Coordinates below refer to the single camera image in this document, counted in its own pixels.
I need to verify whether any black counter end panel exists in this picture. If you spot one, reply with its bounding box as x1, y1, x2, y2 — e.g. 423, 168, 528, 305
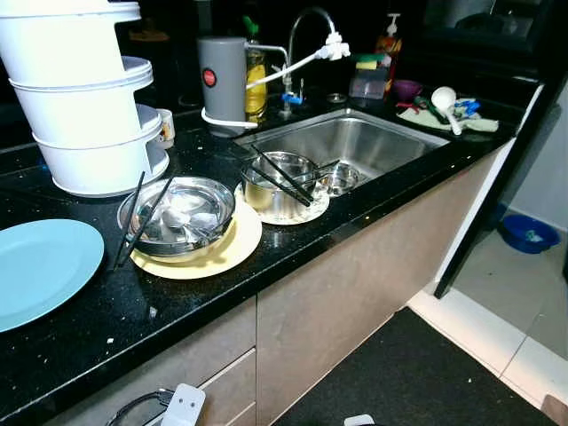
433, 80, 568, 298

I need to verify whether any deep steel pot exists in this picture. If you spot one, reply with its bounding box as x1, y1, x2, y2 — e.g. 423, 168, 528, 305
240, 151, 322, 220

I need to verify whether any chrome faucet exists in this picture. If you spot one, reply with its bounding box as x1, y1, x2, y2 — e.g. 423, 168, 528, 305
282, 7, 340, 106

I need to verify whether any pale yellow plate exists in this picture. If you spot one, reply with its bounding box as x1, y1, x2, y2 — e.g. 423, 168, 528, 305
130, 197, 264, 281

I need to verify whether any wide steel bowl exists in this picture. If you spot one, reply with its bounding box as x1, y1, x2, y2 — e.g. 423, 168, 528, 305
117, 176, 237, 260

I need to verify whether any yellow liquid bottle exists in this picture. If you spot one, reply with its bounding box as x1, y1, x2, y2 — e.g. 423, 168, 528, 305
243, 16, 269, 123

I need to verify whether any stainless steel sink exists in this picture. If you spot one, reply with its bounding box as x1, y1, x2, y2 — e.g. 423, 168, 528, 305
233, 108, 451, 192

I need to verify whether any black floor mat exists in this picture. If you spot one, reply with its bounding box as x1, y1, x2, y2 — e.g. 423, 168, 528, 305
271, 306, 556, 426

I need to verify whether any light blue plate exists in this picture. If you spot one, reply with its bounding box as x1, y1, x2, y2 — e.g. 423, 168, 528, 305
0, 218, 106, 335

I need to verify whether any yellow green sponge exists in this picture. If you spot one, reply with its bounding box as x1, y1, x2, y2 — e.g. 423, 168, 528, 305
355, 53, 390, 72

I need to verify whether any white tiered plastic rack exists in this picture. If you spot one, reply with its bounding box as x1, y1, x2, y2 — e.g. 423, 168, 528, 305
0, 0, 171, 198

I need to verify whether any blue plastic clip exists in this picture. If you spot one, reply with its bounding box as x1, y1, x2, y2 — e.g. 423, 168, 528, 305
454, 99, 482, 119

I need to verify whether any grey stone-look cabinet door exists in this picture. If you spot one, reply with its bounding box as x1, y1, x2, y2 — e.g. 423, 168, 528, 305
256, 201, 415, 426
355, 138, 517, 349

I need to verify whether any white faucet diverter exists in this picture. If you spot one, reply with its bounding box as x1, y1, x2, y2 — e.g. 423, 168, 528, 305
318, 31, 352, 61

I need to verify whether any blue plastic basin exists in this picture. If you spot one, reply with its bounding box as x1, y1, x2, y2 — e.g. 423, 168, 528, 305
499, 213, 562, 256

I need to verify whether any floral rim plate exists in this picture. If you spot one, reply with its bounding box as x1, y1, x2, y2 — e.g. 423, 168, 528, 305
235, 182, 331, 226

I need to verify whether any pale green dish cloth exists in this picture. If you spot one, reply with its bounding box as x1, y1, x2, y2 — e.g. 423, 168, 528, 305
397, 99, 500, 134

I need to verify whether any grey water filter canister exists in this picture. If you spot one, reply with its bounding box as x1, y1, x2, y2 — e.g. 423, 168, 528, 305
197, 35, 290, 134

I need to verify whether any grey stone-look drawer front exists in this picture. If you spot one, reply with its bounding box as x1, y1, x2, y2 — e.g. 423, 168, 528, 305
222, 404, 258, 426
44, 298, 258, 426
191, 349, 258, 426

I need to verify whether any clear plastic container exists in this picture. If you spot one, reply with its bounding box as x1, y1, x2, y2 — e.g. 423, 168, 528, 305
349, 67, 390, 100

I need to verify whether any purple cup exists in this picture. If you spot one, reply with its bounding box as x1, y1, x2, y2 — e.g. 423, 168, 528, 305
393, 79, 423, 101

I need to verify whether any small steel strainer bowl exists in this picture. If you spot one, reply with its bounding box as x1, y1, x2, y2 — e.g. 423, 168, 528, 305
315, 162, 362, 197

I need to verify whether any green black handled tool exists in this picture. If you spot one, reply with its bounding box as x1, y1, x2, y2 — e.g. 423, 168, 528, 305
413, 94, 449, 125

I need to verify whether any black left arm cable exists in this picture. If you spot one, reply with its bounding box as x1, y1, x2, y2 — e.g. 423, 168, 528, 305
105, 388, 174, 426

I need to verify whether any white plastic ladle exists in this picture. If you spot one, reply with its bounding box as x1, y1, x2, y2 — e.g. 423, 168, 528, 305
430, 86, 464, 136

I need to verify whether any orange pump soap bottle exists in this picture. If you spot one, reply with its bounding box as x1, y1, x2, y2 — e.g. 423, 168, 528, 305
375, 13, 403, 90

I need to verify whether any white printed mug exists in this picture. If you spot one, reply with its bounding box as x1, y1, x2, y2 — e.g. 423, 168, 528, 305
155, 108, 177, 149

